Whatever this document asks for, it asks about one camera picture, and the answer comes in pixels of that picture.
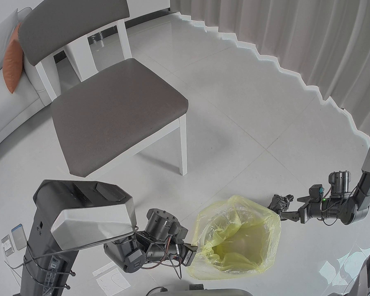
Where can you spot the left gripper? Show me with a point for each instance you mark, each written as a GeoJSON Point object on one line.
{"type": "Point", "coordinates": [166, 253]}

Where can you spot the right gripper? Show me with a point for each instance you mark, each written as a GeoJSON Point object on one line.
{"type": "Point", "coordinates": [316, 211]}

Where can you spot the black plastic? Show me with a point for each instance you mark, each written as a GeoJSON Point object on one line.
{"type": "Point", "coordinates": [279, 203]}

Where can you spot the yellow plastic bag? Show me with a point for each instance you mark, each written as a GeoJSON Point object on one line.
{"type": "Point", "coordinates": [209, 220]}

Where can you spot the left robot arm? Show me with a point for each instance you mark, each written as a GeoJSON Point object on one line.
{"type": "Point", "coordinates": [80, 214]}

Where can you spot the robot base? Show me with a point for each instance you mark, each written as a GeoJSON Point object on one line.
{"type": "Point", "coordinates": [222, 292]}

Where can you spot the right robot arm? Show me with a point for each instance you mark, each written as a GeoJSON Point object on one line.
{"type": "Point", "coordinates": [357, 205]}

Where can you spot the grey cushioned white chair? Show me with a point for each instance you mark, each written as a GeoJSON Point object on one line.
{"type": "Point", "coordinates": [117, 125]}

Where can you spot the pale beige curtain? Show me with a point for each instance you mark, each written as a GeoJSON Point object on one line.
{"type": "Point", "coordinates": [296, 26]}

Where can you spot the white sofa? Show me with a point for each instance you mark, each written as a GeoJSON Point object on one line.
{"type": "Point", "coordinates": [6, 116]}

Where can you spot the orange pillow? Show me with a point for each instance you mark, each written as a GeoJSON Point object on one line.
{"type": "Point", "coordinates": [14, 63]}

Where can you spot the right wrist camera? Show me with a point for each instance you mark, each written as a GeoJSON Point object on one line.
{"type": "Point", "coordinates": [315, 193]}

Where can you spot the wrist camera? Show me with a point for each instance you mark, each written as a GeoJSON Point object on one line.
{"type": "Point", "coordinates": [315, 193]}
{"type": "Point", "coordinates": [179, 231]}

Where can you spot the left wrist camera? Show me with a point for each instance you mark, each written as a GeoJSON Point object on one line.
{"type": "Point", "coordinates": [179, 231]}

